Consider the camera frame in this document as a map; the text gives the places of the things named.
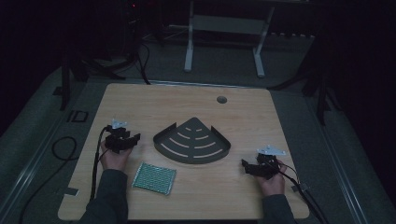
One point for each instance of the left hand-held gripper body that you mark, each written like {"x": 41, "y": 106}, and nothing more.
{"x": 115, "y": 134}

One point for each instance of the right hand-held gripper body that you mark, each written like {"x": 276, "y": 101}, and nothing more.
{"x": 268, "y": 161}

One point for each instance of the person's left hand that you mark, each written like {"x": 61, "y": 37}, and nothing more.
{"x": 114, "y": 159}

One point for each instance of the person's right hand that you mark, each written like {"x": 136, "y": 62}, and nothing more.
{"x": 274, "y": 185}

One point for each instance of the grey tape strip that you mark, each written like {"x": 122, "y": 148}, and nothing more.
{"x": 71, "y": 191}
{"x": 299, "y": 187}

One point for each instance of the green scouring cloth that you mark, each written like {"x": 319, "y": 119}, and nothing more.
{"x": 154, "y": 179}

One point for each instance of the dark grey corner shelf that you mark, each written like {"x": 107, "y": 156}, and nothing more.
{"x": 193, "y": 144}

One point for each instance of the black tripod stand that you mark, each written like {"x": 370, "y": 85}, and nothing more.
{"x": 320, "y": 84}
{"x": 81, "y": 68}

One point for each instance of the black rectangular floor frame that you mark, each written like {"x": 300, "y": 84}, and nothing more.
{"x": 77, "y": 116}

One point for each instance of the white metal desk frame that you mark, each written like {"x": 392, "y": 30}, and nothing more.
{"x": 224, "y": 25}

